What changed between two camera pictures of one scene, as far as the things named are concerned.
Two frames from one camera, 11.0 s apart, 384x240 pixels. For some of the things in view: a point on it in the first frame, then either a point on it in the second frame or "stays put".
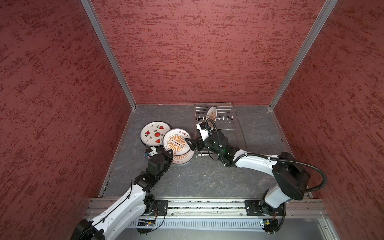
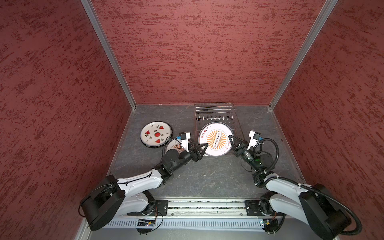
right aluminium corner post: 322,19 stays put
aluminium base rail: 296,208 stays put
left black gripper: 169,158 -> 198,155
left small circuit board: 145,223 stays put
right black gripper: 194,142 -> 240,148
